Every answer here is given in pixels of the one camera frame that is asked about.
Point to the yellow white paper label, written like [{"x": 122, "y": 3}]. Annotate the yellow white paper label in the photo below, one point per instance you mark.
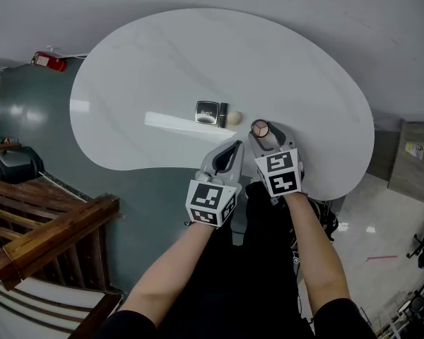
[{"x": 414, "y": 151}]

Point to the brown wooden stair railing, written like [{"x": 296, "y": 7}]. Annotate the brown wooden stair railing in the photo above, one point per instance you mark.
[{"x": 56, "y": 231}]

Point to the black lipstick tube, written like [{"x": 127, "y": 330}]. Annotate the black lipstick tube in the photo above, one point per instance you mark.
[{"x": 223, "y": 115}]

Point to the red floor tape strip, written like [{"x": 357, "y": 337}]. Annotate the red floor tape strip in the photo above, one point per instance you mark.
[{"x": 381, "y": 257}]

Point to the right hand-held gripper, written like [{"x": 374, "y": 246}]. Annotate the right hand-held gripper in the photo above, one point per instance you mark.
[{"x": 281, "y": 175}]

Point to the round eyeshadow compact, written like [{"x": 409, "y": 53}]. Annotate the round eyeshadow compact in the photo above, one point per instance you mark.
[{"x": 260, "y": 128}]

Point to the black bin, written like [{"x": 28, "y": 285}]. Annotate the black bin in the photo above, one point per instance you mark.
[{"x": 16, "y": 166}]

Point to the beige makeup sponge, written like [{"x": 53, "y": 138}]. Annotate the beige makeup sponge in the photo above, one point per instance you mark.
[{"x": 234, "y": 119}]

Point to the person's left forearm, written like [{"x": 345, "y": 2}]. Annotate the person's left forearm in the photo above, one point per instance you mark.
[{"x": 166, "y": 277}]

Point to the grey square compact case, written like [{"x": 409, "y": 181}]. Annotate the grey square compact case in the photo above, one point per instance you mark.
[{"x": 206, "y": 112}]

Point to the white kidney-shaped table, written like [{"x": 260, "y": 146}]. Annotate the white kidney-shaped table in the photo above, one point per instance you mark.
[{"x": 162, "y": 65}]

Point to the person's black clothed body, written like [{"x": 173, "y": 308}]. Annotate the person's black clothed body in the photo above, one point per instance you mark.
[{"x": 240, "y": 288}]

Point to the grey wooden shelf cabinet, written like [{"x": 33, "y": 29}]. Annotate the grey wooden shelf cabinet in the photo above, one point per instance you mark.
[{"x": 410, "y": 171}]

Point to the white stair steps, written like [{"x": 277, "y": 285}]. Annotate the white stair steps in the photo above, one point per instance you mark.
[{"x": 32, "y": 306}]

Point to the person's right forearm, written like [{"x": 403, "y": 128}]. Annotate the person's right forearm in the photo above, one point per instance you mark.
[{"x": 321, "y": 267}]

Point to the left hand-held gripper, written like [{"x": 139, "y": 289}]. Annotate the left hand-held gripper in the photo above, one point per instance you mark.
[{"x": 210, "y": 203}]

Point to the red fire extinguisher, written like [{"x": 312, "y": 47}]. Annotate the red fire extinguisher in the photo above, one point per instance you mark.
[{"x": 49, "y": 62}]

